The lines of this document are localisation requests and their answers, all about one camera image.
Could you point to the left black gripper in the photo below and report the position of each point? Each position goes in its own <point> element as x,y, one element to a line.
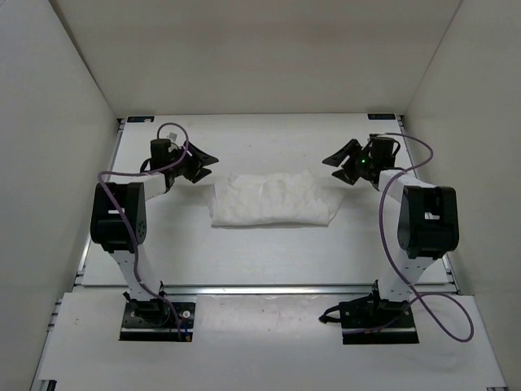
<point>198,161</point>

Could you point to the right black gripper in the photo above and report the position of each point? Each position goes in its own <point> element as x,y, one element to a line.
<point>349,149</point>

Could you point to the white pleated skirt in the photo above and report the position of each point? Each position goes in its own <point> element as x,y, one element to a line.
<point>273,199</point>

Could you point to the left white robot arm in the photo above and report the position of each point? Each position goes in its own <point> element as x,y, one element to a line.
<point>119,220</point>

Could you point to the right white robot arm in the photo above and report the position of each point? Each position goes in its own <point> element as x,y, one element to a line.
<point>427,225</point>

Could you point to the right blue corner label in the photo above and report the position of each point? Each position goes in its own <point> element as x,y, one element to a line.
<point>381,117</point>

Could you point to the aluminium front rail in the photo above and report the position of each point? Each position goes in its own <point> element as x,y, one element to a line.
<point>272,290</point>

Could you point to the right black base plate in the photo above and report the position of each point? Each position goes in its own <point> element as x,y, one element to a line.
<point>362,324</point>

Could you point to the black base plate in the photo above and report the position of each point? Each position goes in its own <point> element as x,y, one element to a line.
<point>362,324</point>
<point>158,325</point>

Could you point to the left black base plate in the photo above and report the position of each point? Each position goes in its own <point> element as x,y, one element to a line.
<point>158,325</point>

